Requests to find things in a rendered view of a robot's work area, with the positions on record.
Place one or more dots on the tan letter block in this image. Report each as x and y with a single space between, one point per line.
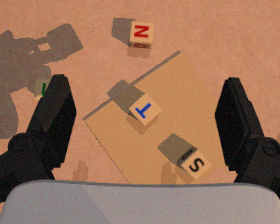
194 162
141 34
40 88
144 109

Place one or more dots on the tan flat mat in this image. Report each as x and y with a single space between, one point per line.
149 154

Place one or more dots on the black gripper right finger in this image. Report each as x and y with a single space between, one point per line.
254 157

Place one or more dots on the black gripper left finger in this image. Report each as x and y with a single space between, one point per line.
33 155

